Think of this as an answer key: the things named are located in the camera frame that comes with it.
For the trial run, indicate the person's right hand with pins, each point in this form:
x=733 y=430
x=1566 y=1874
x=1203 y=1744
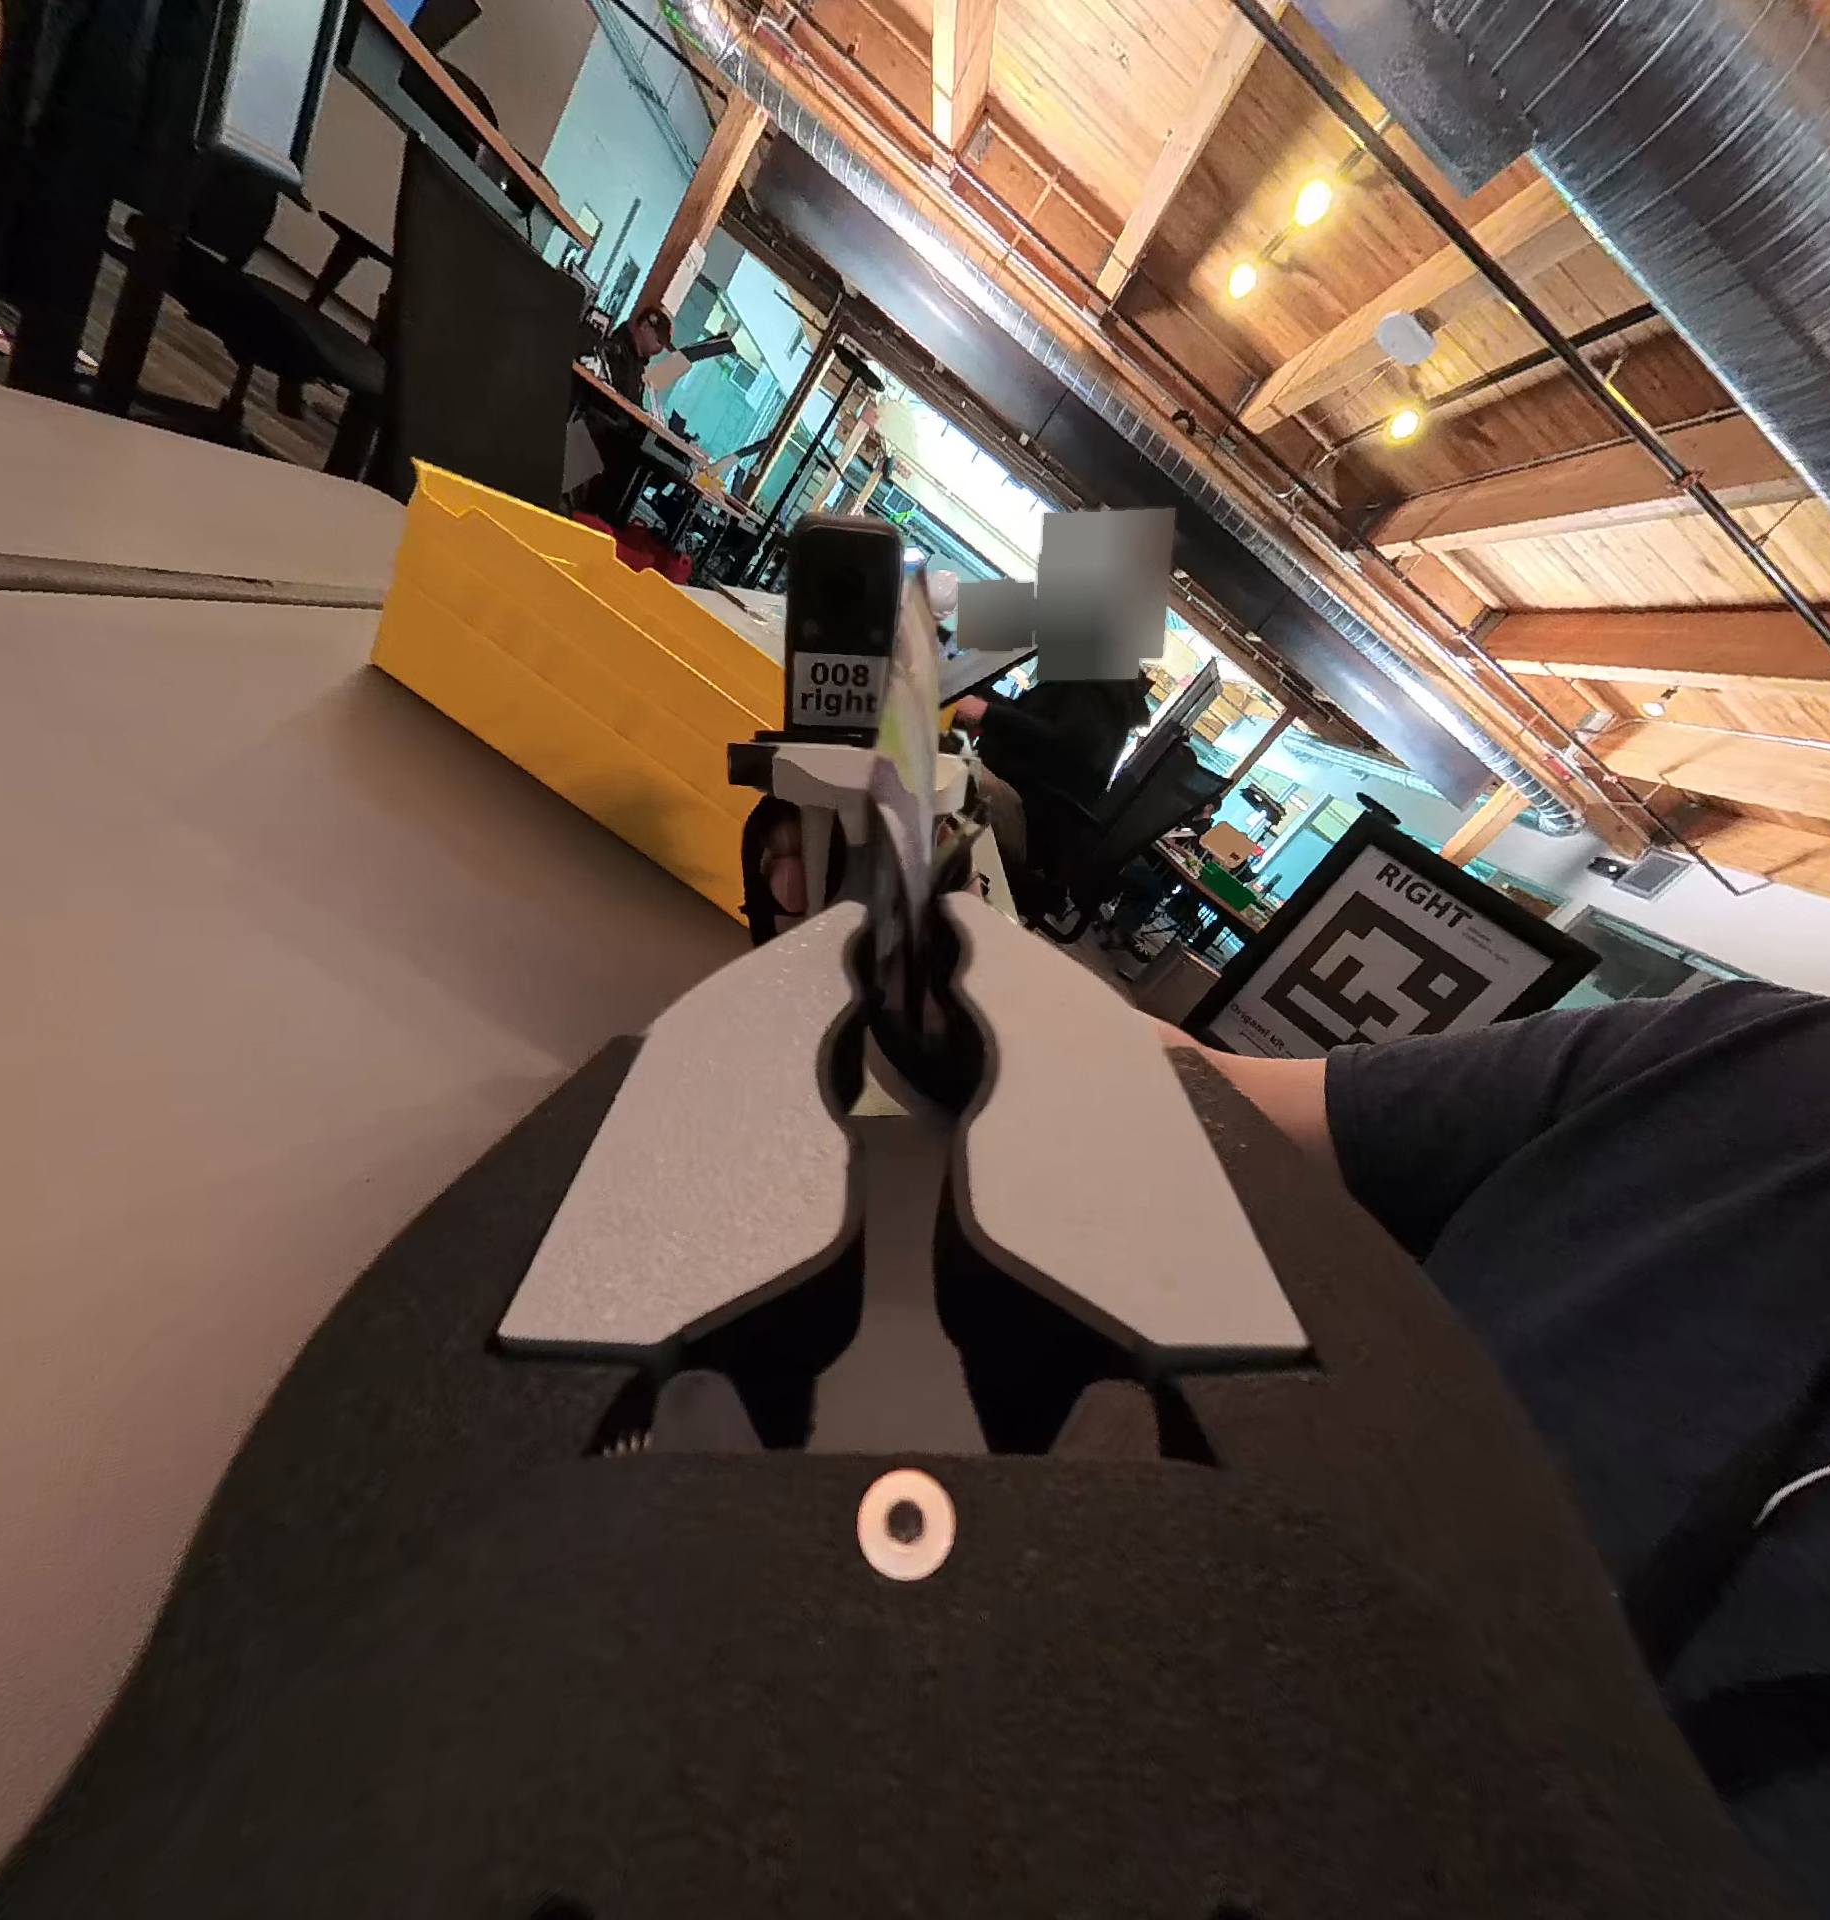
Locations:
x=790 y=877

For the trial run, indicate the white ceiling sensor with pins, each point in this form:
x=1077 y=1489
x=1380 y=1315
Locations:
x=1407 y=336

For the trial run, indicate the dark blue t-shirt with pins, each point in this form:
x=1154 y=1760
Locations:
x=1606 y=1200

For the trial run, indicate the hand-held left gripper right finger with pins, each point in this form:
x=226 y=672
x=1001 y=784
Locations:
x=1111 y=1170

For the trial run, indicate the stack of yellow plastic bins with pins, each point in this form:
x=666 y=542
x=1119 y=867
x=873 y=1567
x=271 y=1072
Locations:
x=555 y=660

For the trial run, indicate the round ceiling lamp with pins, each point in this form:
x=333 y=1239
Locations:
x=1313 y=200
x=1401 y=423
x=1241 y=277

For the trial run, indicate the large silver air duct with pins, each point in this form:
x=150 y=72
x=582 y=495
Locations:
x=1680 y=150

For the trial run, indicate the thin ribbed silver duct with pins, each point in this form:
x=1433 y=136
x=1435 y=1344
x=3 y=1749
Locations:
x=1521 y=787

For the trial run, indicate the dark wooden chair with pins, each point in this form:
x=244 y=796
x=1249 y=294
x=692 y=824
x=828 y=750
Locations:
x=285 y=336

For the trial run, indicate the person's right forearm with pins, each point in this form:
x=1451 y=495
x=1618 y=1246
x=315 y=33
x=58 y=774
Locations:
x=1261 y=1086

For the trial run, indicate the colourful patterned origami paper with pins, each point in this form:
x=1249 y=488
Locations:
x=912 y=706

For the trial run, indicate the black framed marker sign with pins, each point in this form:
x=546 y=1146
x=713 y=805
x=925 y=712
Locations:
x=1395 y=975

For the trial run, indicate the black partition panel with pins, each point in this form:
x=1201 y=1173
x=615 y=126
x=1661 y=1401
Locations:
x=480 y=346

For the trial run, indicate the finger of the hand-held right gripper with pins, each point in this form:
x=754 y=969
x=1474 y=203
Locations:
x=837 y=781
x=957 y=796

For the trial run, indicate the black office chair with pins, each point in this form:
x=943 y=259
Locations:
x=1156 y=781

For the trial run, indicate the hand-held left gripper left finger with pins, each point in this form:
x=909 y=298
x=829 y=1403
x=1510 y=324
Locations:
x=706 y=1140

